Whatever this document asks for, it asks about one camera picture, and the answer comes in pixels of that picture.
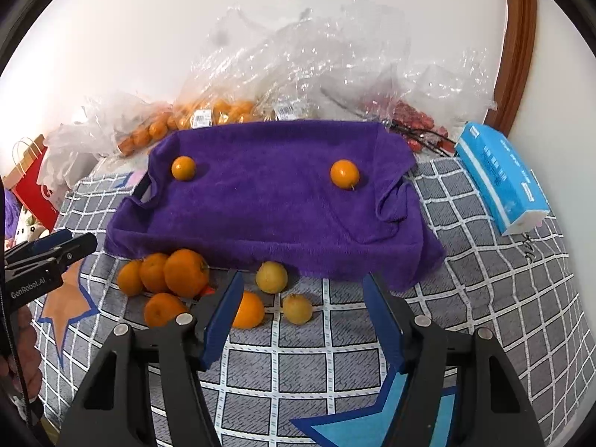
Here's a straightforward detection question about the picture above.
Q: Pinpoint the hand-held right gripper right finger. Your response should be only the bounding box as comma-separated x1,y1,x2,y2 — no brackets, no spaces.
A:
362,272,545,447

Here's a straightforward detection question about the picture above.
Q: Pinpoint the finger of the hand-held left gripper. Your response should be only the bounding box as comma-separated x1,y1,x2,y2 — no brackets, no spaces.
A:
7,234,99,273
4,228,73,261

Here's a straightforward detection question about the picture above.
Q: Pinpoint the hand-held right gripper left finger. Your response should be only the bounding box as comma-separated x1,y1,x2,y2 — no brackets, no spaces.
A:
58,270,245,447

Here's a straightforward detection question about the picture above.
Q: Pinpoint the small orange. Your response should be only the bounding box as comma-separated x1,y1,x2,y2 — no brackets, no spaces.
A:
116,260,145,297
144,292,189,328
231,291,265,329
171,155,197,181
140,253,171,293
330,159,361,191

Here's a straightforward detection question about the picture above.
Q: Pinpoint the large orange with stem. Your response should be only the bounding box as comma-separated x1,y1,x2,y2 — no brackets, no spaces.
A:
164,248,210,299

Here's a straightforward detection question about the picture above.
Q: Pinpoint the yellow round fruit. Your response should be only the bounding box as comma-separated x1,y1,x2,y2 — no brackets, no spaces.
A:
256,261,289,294
282,294,313,325

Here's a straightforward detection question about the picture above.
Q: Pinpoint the clear bag of red fruits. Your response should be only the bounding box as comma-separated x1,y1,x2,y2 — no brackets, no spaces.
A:
321,47,497,155

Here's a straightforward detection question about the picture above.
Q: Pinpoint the person's left hand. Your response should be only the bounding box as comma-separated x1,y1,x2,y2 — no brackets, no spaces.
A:
6,310,44,399

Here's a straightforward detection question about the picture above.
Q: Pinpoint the floral printed cloth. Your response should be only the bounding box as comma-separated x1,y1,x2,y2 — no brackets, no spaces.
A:
6,193,53,248

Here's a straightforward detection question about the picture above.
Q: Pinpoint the red paper bag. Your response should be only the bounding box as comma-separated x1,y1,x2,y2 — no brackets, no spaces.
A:
4,135,63,234

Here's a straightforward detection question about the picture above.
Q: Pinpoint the grey checkered blanket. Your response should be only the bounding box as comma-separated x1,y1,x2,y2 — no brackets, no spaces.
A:
28,153,588,447

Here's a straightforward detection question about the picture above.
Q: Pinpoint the white plastic bag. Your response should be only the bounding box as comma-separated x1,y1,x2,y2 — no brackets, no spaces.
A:
37,93,123,191

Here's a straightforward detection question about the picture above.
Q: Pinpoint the clear bag of oranges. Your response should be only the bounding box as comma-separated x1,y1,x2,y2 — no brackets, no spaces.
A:
174,7,262,131
115,99,178,157

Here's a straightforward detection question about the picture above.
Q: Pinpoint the purple towel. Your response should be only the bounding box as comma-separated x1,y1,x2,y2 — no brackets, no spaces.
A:
103,120,447,293

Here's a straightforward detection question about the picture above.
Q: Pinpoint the blue tissue pack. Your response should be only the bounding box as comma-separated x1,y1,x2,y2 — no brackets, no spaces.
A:
455,122,550,237

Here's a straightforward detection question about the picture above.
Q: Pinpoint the black cord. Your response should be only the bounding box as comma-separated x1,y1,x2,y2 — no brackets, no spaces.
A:
321,88,459,155

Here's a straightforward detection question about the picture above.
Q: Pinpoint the brown wooden door frame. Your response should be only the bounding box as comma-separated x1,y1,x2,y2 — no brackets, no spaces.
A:
489,0,539,133

